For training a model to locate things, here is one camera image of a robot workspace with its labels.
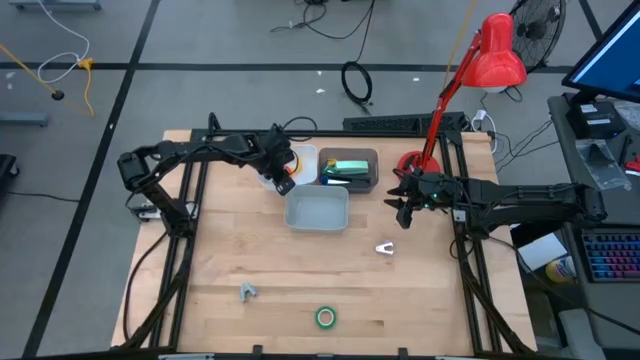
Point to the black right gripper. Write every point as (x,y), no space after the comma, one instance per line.
(435,192)

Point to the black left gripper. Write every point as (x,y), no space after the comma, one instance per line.
(275,150)

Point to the black stapler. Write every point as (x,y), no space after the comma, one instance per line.
(357,178)

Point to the pale purple staple remover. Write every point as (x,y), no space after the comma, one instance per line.
(390,248)

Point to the mint green stapler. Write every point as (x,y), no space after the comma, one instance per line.
(352,166)

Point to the grey-blue staple remover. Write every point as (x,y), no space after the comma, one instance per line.
(245,292)

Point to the green tape roll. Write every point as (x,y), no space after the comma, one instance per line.
(317,318)

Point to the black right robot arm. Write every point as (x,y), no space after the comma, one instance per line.
(525,197)

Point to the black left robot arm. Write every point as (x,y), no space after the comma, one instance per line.
(200,148)

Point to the dark taupe plastic bin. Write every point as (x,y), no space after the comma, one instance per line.
(372,187)

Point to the white plastic bin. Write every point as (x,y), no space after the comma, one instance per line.
(307,180)

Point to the light grey plastic bin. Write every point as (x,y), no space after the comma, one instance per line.
(315,207)

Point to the black power strip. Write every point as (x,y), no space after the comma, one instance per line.
(390,123)

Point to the white power adapter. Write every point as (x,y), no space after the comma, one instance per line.
(481,116)

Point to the white paper sheet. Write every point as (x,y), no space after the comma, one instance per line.
(542,250)

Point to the red desk lamp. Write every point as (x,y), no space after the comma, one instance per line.
(495,55)

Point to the yellow wipes canister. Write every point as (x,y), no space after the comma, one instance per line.
(562,270)

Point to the grey side desk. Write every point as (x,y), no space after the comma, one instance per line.
(600,210)

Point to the clear plastic bag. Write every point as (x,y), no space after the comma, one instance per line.
(602,165)

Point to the black mini computer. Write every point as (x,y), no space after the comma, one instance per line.
(595,120)

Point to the black floor fan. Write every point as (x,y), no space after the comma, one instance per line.
(537,30)

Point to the backlit keyboard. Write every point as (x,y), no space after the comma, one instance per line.
(612,257)

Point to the black round floor weight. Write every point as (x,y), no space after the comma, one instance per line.
(58,95)

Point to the red hand tool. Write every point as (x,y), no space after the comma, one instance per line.
(634,165)

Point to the black desk monitor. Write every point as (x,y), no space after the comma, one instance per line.
(610,65)

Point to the grey metal stand foot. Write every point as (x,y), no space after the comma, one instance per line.
(22,119)
(55,5)

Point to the black equipment base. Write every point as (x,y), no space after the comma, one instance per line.
(7,167)

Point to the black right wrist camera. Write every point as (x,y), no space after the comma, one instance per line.
(405,217)

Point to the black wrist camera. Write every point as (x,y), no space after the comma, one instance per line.
(405,217)
(285,186)

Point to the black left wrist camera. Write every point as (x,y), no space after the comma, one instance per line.
(285,186)

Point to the black aluminium table frame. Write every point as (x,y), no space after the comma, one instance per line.
(320,133)

